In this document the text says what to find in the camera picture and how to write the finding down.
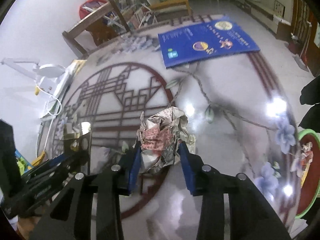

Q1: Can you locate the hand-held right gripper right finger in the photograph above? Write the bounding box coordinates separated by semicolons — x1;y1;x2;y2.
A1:
178;142;292;240

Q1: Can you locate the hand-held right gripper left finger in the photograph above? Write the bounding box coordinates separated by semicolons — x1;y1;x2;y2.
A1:
29;145;143;240

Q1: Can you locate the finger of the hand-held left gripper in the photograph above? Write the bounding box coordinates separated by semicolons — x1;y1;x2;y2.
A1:
25;157;90;193
21;151;90;178

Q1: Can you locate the newspaper ball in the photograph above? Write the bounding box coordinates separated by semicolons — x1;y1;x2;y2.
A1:
135;106;197;174

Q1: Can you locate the red bin with green rim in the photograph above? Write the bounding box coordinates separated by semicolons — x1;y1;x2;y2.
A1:
291;129;320;219

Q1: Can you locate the colourful cardboard box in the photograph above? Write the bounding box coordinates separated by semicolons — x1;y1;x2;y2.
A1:
15;150;34;173

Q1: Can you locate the stack of yellow books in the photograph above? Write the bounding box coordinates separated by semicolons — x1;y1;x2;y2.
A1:
40;59;87;120

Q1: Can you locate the white desk lamp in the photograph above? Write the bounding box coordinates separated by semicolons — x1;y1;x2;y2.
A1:
0;57;68;90

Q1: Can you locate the blue printed booklet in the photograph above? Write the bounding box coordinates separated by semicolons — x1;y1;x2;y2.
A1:
157;16;261;68

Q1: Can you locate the dark wooden chair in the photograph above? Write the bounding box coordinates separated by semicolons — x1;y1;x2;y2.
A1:
62;0;132;58

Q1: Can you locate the black jacket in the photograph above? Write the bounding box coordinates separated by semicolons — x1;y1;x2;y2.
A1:
299;76;320;127

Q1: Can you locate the white folding rack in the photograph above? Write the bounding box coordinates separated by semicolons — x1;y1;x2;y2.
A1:
102;0;158;30

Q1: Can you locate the red basket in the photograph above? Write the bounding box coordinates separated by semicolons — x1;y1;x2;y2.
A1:
79;0;108;19

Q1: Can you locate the broom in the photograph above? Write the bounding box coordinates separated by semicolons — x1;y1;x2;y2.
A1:
296;22;312;72

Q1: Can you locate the red bucket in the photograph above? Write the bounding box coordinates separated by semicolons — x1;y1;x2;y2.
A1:
287;34;304;55

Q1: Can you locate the wooden sofa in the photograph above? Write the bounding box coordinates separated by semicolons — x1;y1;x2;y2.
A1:
140;0;192;18

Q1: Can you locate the wooden television cabinet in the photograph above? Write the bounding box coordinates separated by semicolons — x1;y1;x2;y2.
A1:
234;0;293;39

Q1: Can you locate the small framed picture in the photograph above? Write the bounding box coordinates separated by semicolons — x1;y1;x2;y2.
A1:
274;0;285;18

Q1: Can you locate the white cable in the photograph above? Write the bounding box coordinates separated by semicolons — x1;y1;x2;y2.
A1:
37;90;63;155

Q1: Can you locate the wall scroll painting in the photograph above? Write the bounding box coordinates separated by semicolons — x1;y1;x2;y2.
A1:
314;22;320;48

